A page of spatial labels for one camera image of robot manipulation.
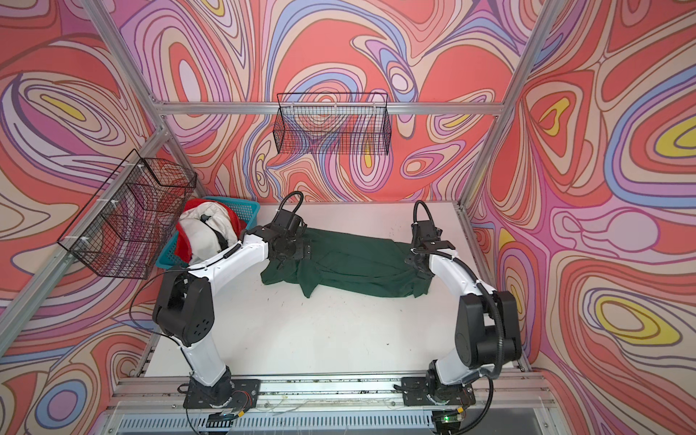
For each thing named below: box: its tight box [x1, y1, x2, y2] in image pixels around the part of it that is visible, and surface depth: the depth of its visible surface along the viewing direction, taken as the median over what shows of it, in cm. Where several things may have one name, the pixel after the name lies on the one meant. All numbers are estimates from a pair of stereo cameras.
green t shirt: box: [260, 227, 435, 298], surface depth 101 cm
